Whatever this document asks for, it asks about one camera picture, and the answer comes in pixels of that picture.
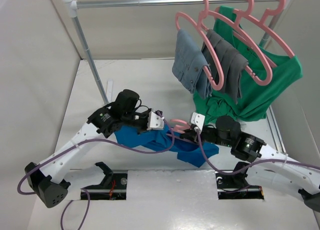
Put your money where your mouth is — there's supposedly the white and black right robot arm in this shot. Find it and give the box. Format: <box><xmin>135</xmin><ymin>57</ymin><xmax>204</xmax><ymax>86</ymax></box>
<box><xmin>180</xmin><ymin>113</ymin><xmax>320</xmax><ymax>212</ymax></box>

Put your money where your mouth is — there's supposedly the folded grey garment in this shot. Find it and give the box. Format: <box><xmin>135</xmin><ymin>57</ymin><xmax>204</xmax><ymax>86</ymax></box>
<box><xmin>206</xmin><ymin>29</ymin><xmax>249</xmax><ymax>103</ymax></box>

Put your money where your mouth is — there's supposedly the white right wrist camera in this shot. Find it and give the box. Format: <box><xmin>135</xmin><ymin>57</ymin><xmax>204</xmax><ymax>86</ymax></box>
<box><xmin>190</xmin><ymin>112</ymin><xmax>205</xmax><ymax>131</ymax></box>

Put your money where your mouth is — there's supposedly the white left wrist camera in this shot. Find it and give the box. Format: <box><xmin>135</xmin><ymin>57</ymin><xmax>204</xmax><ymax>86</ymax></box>
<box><xmin>146</xmin><ymin>111</ymin><xmax>165</xmax><ymax>131</ymax></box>

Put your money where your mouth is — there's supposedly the folded blue denim garment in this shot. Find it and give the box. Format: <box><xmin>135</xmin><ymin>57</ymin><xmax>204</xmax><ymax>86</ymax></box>
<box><xmin>172</xmin><ymin>29</ymin><xmax>212</xmax><ymax>99</ymax></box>

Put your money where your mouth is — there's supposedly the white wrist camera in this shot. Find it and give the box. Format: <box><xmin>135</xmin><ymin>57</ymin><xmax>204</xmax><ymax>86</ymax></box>
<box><xmin>190</xmin><ymin>112</ymin><xmax>205</xmax><ymax>131</ymax></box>
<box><xmin>146</xmin><ymin>111</ymin><xmax>165</xmax><ymax>131</ymax></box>

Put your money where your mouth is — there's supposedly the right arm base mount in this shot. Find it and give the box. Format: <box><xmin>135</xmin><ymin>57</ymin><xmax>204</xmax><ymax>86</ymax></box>
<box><xmin>216</xmin><ymin>169</ymin><xmax>264</xmax><ymax>200</ymax></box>

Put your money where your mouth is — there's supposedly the green t shirt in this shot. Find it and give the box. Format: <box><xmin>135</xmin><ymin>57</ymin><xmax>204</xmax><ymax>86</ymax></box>
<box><xmin>193</xmin><ymin>6</ymin><xmax>303</xmax><ymax>124</ymax></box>

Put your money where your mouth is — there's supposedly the pink hanger with green shirt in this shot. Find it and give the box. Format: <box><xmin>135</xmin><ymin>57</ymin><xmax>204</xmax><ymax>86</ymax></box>
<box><xmin>233</xmin><ymin>0</ymin><xmax>295</xmax><ymax>58</ymax></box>

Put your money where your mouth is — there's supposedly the pink hanger with grey cloth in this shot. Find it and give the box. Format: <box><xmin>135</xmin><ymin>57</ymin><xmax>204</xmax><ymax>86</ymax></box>
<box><xmin>197</xmin><ymin>0</ymin><xmax>273</xmax><ymax>87</ymax></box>

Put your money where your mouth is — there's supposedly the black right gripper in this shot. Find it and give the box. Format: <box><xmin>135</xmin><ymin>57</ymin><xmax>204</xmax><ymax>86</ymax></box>
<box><xmin>180</xmin><ymin>125</ymin><xmax>233</xmax><ymax>147</ymax></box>

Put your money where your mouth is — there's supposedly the metal clothes rack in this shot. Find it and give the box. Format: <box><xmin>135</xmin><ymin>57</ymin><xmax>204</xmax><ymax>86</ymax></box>
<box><xmin>61</xmin><ymin>0</ymin><xmax>276</xmax><ymax>104</ymax></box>

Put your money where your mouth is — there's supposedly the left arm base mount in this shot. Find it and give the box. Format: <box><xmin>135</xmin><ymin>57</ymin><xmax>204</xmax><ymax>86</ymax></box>
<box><xmin>85</xmin><ymin>162</ymin><xmax>128</xmax><ymax>200</ymax></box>

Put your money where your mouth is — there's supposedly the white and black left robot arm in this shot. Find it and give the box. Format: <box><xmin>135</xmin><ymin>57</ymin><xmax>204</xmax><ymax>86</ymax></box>
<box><xmin>25</xmin><ymin>89</ymin><xmax>159</xmax><ymax>208</ymax></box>

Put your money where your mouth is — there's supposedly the pink hanger with denim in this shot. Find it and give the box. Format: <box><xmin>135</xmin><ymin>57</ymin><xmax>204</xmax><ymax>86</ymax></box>
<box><xmin>174</xmin><ymin>0</ymin><xmax>225</xmax><ymax>91</ymax></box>

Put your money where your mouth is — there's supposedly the blue t shirt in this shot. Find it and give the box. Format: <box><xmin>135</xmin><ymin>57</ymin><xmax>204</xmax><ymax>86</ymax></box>
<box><xmin>115</xmin><ymin>126</ymin><xmax>205</xmax><ymax>167</ymax></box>

